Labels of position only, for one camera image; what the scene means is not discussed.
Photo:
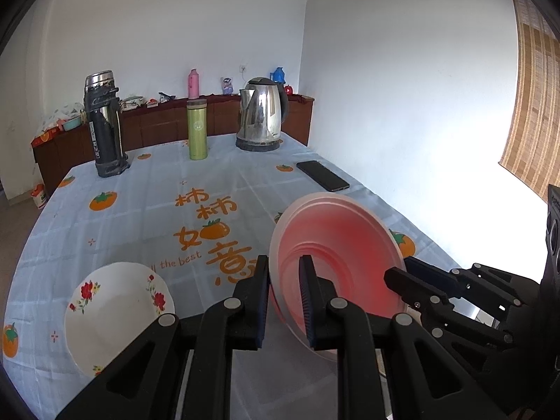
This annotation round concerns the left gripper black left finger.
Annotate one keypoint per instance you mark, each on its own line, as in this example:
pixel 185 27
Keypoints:
pixel 180 367

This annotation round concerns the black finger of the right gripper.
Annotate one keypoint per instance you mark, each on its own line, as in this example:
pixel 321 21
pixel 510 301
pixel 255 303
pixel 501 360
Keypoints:
pixel 492 290
pixel 428 290

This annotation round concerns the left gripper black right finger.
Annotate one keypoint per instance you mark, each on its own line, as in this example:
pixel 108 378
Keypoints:
pixel 387 367

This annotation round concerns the red flower white plate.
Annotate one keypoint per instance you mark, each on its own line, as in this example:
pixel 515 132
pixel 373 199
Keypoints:
pixel 109 309

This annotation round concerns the pink plastic bowl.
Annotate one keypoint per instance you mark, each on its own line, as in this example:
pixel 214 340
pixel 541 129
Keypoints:
pixel 349 245

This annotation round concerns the bamboo window blind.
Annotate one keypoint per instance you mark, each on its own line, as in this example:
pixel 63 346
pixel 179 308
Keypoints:
pixel 531 152

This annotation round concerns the persimmon print tablecloth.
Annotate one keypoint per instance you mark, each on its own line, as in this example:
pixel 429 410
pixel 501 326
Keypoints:
pixel 197 224

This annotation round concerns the black smartphone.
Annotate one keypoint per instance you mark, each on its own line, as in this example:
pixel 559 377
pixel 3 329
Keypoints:
pixel 323 176

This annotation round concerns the white orange bucket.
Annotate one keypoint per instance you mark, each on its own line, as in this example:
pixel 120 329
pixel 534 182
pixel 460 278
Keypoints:
pixel 39 196

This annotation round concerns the dark wooden sideboard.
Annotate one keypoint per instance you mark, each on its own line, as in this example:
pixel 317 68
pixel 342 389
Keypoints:
pixel 143 127

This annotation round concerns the stainless electric kettle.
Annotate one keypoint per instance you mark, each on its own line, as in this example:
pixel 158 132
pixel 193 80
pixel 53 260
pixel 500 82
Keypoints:
pixel 263 108

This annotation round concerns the teal basin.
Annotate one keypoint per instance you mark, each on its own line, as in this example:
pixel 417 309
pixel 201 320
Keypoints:
pixel 72 123

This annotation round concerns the blue thermos jug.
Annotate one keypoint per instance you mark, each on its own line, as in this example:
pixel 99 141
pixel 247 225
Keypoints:
pixel 278 75

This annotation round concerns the large dark thermos flask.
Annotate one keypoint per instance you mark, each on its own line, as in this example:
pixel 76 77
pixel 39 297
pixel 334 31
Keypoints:
pixel 102 109

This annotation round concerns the green tumbler bottle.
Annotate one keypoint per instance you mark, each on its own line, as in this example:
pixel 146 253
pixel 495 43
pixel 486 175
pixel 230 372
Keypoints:
pixel 197 128

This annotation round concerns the pink thermos bottle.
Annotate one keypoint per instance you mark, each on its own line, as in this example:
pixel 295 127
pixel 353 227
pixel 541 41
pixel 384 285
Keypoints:
pixel 193 84

